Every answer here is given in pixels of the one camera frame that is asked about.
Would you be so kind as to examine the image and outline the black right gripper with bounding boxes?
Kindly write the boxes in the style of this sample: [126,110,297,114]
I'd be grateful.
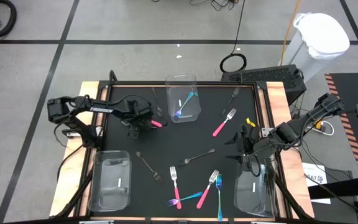
[224,124,261,163]

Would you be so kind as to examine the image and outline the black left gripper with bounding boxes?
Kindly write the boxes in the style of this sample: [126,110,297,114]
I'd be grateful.
[121,103,168,139]

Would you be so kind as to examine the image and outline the iridescent rainbow metal fork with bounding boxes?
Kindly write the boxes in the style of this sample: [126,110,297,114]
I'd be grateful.
[215,173,224,222]
[165,191,204,208]
[172,91,199,122]

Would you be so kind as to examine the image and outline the clear plastic bin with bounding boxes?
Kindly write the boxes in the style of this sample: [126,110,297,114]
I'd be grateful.
[233,154,278,218]
[165,73,203,124]
[87,150,132,213]

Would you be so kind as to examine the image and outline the light wooden table board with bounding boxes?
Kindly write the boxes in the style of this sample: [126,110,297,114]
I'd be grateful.
[48,81,108,218]
[258,81,315,218]

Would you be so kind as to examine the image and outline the white paper sheet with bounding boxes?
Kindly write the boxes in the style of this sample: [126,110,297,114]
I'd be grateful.
[301,161,333,205]

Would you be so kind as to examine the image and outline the black mat orange hazard stripes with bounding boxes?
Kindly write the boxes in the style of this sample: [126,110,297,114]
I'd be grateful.
[324,72,358,177]

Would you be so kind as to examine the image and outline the grey trash can white bag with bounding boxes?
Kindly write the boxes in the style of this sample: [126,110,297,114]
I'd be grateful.
[282,11,351,82]

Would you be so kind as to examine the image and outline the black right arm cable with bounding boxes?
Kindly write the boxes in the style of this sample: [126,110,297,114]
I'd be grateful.
[247,153,263,178]

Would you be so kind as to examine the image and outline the black hanging cable with coil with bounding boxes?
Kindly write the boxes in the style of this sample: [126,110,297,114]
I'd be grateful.
[219,0,248,73]

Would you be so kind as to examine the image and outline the yellow hanging cable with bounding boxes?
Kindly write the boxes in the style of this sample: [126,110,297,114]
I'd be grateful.
[279,0,301,67]

